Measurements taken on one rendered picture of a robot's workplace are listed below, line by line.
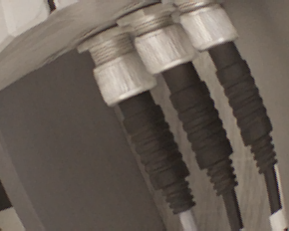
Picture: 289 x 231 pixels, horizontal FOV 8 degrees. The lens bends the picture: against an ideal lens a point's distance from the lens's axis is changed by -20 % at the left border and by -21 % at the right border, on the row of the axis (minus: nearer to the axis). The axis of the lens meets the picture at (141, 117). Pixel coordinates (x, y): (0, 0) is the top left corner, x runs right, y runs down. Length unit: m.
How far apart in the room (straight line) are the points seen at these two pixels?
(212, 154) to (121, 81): 0.04
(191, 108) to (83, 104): 0.14
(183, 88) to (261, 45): 0.04
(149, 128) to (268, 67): 0.04
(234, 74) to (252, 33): 0.06
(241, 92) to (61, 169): 0.18
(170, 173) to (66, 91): 0.11
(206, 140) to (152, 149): 0.04
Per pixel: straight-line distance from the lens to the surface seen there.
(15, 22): 0.48
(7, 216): 1.61
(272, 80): 0.65
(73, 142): 0.76
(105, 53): 0.65
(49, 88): 0.76
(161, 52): 0.62
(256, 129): 0.59
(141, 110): 0.65
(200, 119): 0.62
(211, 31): 0.59
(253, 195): 0.69
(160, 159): 0.65
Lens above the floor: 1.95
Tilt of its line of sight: 42 degrees down
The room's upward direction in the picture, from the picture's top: 3 degrees counter-clockwise
